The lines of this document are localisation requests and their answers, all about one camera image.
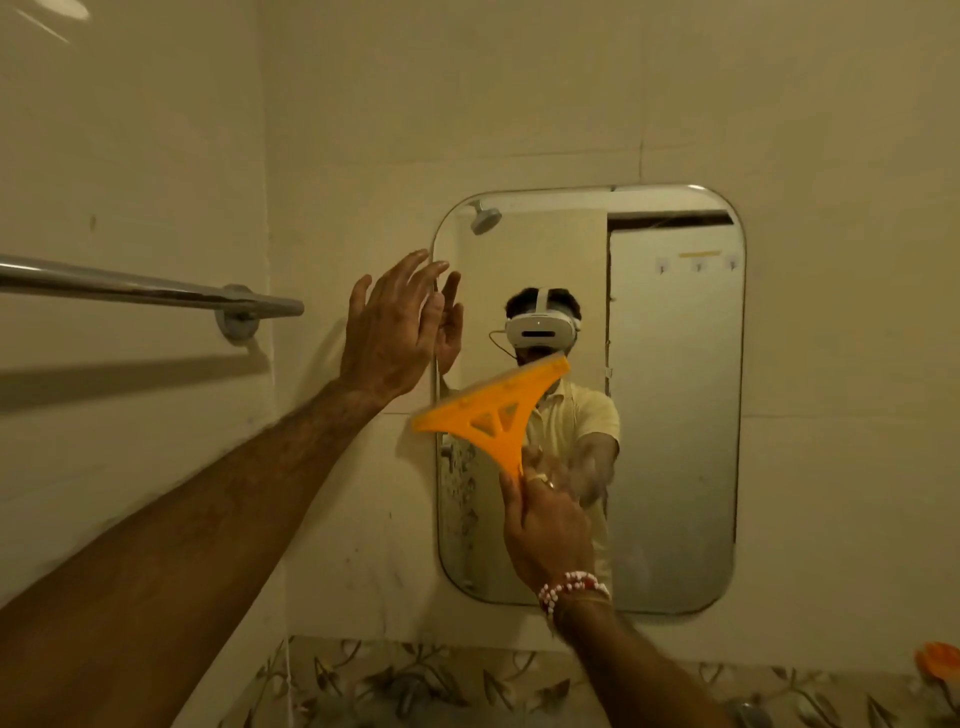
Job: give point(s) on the person's right hand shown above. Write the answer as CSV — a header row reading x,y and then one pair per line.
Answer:
x,y
547,532

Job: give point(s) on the orange plastic wall holder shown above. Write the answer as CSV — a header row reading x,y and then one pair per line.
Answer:
x,y
941,661

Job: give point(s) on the person's left forearm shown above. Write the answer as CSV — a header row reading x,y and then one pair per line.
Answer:
x,y
165,562

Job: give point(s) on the person's right forearm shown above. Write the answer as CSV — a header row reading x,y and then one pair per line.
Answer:
x,y
637,675

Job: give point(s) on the orange plastic squeegee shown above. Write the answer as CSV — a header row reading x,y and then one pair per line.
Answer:
x,y
517,390

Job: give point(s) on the chrome towel bar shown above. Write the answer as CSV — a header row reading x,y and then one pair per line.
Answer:
x,y
135,289

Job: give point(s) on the person's left hand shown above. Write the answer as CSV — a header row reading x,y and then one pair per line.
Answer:
x,y
390,337

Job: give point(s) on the wall mirror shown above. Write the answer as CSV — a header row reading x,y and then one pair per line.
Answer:
x,y
675,450

